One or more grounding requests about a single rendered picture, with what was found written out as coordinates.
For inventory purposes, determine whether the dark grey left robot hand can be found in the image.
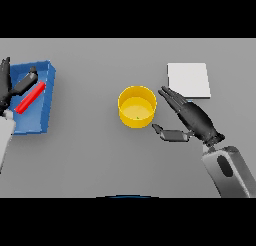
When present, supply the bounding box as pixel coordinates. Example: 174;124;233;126
0;56;39;117

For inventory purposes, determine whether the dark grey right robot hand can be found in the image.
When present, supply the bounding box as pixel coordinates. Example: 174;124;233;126
151;86;226;148

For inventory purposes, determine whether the yellow bowl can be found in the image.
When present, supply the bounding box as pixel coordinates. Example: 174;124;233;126
117;85;158;129

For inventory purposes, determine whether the red beaker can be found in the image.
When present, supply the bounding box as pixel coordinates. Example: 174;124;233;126
14;80;47;115

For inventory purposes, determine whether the blue tray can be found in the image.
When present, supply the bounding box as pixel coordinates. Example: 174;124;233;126
4;59;57;135

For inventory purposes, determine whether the pale square scale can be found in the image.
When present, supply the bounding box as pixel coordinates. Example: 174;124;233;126
166;62;212;100

